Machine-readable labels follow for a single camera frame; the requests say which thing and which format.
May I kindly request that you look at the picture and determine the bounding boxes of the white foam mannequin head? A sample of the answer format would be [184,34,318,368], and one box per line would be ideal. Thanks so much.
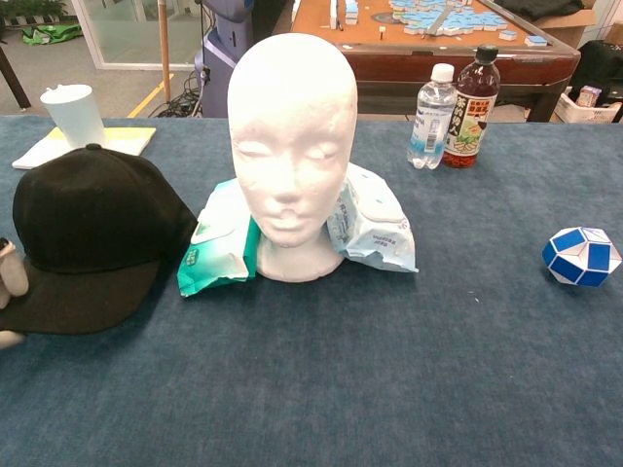
[227,32,359,283]

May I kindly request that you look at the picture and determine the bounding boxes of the light blue wet wipes pack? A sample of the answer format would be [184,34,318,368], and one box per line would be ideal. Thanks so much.
[325,162,420,273]

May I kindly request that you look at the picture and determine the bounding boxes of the white plastic basket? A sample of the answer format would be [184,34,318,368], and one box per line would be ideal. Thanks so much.
[554,90,623,124]

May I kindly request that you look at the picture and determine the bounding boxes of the brown mahjong table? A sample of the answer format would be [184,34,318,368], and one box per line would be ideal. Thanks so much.
[291,0,581,123]

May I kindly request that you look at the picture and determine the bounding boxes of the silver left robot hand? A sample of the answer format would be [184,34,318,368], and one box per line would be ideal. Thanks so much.
[0,236,29,350]

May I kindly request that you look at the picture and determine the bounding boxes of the dark table leg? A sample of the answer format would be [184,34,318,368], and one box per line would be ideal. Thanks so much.
[0,46,31,109]

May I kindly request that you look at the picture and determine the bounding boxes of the black baseball cap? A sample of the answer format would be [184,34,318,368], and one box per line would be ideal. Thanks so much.
[0,143,199,336]

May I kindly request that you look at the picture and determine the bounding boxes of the green wet wipes pack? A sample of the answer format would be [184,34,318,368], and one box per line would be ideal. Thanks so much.
[176,177,262,298]

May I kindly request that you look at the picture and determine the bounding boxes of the white yellow square pad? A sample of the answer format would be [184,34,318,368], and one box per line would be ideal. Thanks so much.
[12,126,157,171]

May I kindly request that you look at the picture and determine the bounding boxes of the wooden pole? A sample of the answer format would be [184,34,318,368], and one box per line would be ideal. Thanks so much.
[159,0,172,103]

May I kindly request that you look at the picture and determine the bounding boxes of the dark tea bottle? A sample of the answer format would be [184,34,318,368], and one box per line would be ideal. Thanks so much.
[441,44,501,170]

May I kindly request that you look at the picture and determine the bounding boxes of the black bag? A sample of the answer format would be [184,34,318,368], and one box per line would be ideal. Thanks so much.
[567,40,623,106]

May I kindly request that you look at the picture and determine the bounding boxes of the blue table cloth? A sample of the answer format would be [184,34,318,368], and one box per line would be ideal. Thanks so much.
[0,115,623,467]

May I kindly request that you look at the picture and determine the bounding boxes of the white paper cup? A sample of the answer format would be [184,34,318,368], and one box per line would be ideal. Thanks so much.
[39,84,106,150]

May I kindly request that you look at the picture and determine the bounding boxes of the black cable bundle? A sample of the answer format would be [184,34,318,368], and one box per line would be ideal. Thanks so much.
[150,72,203,119]

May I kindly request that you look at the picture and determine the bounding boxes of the clear water bottle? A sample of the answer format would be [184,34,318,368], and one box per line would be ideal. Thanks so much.
[406,62,458,170]

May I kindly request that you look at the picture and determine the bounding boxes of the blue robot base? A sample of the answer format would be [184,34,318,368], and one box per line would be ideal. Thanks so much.
[194,0,254,119]

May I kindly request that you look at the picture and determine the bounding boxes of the black cloth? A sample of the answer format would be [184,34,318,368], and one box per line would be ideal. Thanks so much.
[495,0,585,21]

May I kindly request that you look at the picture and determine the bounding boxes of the blue white snake cube toy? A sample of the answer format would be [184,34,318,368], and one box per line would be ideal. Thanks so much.
[541,226,623,288]

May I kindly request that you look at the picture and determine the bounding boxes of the green bag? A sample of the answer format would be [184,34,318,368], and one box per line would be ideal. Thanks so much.
[21,23,84,48]

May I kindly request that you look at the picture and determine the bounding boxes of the blue mahjong tile heap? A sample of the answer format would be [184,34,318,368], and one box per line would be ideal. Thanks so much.
[388,0,520,41]

